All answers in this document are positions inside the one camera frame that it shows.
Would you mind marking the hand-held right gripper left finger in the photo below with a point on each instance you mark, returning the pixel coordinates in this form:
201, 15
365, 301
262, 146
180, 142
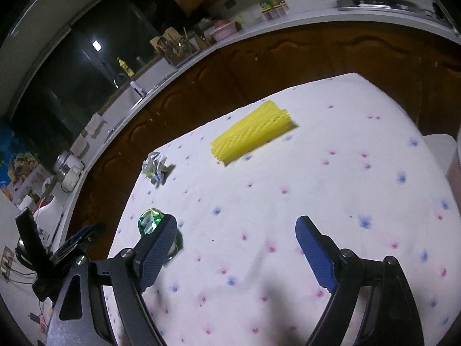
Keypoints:
158, 252

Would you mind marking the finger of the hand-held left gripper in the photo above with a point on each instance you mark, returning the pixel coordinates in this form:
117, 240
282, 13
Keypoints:
83, 239

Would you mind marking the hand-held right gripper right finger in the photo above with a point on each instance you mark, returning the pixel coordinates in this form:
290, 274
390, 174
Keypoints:
317, 256

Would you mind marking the white plastic bin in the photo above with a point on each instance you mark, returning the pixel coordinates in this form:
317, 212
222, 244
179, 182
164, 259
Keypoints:
437, 147

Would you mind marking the green foil wrapper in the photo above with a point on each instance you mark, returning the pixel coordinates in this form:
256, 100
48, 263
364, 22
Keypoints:
149, 221

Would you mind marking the fruit print poster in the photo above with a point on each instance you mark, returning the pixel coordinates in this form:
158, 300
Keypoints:
18, 165

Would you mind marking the white floral tablecloth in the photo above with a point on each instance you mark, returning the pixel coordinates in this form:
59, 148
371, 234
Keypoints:
288, 187

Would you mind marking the crumpled white paper wrapper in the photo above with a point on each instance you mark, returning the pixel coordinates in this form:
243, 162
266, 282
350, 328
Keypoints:
153, 167

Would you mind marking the yellow foam fruit net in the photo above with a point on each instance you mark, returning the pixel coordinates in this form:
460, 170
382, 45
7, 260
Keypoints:
252, 133

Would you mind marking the dark kitchen window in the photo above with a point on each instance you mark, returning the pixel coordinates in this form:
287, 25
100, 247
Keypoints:
72, 90

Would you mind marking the kitchen faucet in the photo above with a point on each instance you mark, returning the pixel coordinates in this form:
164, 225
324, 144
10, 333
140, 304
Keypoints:
119, 79

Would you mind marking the yellow dish soap bottle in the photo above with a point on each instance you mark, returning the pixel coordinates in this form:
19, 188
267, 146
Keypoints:
125, 67

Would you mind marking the wooden kitchen cabinets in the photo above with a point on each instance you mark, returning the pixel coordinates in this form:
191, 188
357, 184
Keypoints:
252, 65

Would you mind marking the pink plastic bowl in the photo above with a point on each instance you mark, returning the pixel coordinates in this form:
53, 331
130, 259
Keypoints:
223, 30

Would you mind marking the white kitchen countertop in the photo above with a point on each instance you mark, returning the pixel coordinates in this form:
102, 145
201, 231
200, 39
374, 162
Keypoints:
324, 16

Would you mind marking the pink seasoning box set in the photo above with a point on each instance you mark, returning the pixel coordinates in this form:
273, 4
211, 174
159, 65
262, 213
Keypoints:
275, 13

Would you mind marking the green bottle with yellow cap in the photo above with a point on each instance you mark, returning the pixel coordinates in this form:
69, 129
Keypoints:
265, 3

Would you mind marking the steel gas stove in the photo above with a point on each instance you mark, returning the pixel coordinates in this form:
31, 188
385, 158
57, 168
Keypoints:
378, 3

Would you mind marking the wall socket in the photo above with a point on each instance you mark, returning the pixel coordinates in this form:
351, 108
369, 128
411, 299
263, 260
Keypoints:
6, 261

